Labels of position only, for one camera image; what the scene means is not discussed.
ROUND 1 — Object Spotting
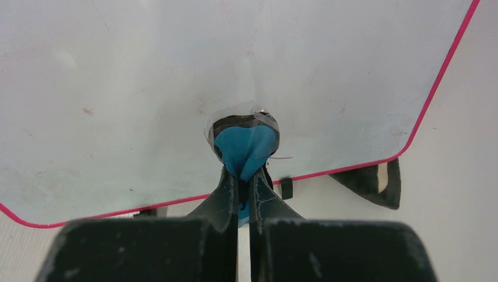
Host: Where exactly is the black board foot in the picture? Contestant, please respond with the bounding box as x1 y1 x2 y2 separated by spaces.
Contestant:
280 177 294 200
133 209 157 218

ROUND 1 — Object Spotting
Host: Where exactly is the pink framed whiteboard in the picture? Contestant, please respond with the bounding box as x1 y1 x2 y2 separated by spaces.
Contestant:
1 1 478 228

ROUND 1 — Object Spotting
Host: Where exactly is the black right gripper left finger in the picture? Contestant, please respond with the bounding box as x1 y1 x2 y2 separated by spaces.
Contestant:
36 169 238 281

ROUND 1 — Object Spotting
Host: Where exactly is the blue black whiteboard eraser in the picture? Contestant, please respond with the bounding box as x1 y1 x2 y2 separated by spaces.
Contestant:
204 100 280 227

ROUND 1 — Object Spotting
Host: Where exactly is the black board foot right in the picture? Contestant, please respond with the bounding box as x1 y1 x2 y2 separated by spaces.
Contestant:
280 177 294 200

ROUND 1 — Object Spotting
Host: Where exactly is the black board foot left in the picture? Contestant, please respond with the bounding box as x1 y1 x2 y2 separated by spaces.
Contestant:
133 209 157 218

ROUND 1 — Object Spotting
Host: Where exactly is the black patterned blanket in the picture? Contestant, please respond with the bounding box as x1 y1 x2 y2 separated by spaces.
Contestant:
330 159 402 210

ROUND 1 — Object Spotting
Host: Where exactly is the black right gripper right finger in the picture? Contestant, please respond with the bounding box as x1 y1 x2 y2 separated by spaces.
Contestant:
248 168 437 281

